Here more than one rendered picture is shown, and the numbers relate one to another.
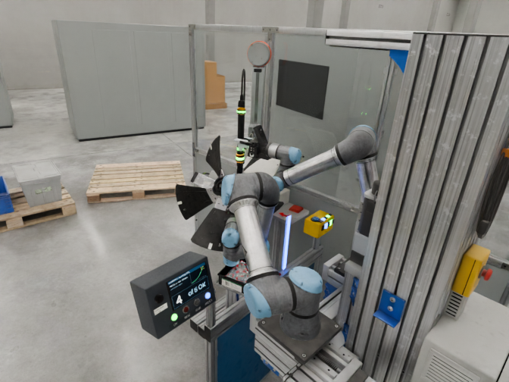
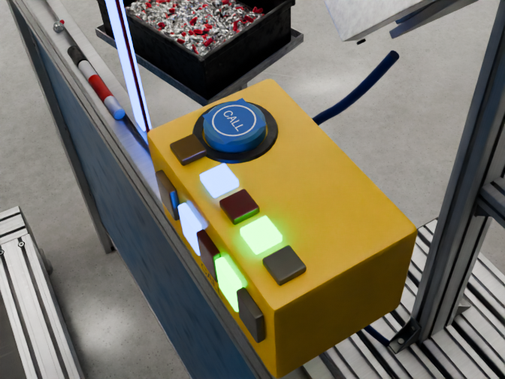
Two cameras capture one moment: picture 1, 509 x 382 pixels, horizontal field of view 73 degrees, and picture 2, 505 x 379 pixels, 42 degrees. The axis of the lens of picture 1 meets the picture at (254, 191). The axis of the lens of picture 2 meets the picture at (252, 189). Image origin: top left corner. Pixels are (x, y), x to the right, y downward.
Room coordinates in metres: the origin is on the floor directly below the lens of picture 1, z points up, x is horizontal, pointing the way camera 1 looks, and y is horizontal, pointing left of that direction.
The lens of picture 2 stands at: (1.81, -0.63, 1.38)
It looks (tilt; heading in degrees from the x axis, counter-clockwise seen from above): 50 degrees down; 111
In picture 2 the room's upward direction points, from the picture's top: 4 degrees counter-clockwise
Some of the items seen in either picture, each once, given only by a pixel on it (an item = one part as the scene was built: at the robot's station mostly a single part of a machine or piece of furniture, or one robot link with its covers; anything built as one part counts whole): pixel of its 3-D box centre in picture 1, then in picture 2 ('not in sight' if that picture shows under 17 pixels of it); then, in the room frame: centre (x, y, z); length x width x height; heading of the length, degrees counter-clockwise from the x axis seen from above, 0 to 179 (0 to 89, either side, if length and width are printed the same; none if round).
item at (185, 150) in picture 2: not in sight; (188, 150); (1.67, -0.38, 1.08); 0.02 x 0.02 x 0.01; 49
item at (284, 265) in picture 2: not in sight; (284, 265); (1.75, -0.44, 1.08); 0.02 x 0.02 x 0.01; 49
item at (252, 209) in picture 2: not in sight; (239, 206); (1.71, -0.41, 1.08); 0.02 x 0.02 x 0.01; 49
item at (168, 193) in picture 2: not in sight; (168, 195); (1.65, -0.39, 1.04); 0.02 x 0.01 x 0.03; 139
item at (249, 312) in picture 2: not in sight; (250, 315); (1.73, -0.46, 1.04); 0.02 x 0.01 x 0.03; 139
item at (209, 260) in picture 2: not in sight; (210, 256); (1.70, -0.43, 1.04); 0.02 x 0.01 x 0.03; 139
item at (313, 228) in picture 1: (318, 224); (273, 225); (1.72, -0.38, 1.02); 0.16 x 0.10 x 0.11; 139
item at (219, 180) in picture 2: not in sight; (219, 180); (1.69, -0.39, 1.08); 0.02 x 0.02 x 0.01; 49
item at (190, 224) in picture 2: not in sight; (192, 229); (1.68, -0.41, 1.04); 0.02 x 0.01 x 0.03; 139
